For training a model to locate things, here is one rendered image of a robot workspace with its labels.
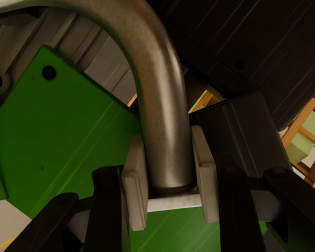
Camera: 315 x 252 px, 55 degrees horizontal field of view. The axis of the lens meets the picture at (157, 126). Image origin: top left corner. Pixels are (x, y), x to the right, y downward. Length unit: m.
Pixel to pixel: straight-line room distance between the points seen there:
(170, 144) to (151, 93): 0.03
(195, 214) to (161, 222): 0.03
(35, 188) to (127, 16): 0.14
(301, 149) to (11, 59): 3.32
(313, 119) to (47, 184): 3.65
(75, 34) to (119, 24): 0.07
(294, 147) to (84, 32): 3.29
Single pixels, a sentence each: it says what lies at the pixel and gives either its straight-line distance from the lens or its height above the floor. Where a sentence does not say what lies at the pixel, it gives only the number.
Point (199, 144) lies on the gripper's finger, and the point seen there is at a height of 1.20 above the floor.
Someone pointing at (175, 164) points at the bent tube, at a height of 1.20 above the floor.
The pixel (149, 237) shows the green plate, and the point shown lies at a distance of 0.24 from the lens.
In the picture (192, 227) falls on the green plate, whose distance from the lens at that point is 0.24.
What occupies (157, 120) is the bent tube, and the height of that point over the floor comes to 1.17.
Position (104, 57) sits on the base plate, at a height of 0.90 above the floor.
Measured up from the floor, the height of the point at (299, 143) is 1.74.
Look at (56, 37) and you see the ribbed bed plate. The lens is 0.25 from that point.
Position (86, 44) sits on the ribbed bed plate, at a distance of 0.24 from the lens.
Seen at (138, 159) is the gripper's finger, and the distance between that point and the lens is 0.16.
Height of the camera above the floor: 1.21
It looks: 13 degrees down
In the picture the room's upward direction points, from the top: 130 degrees clockwise
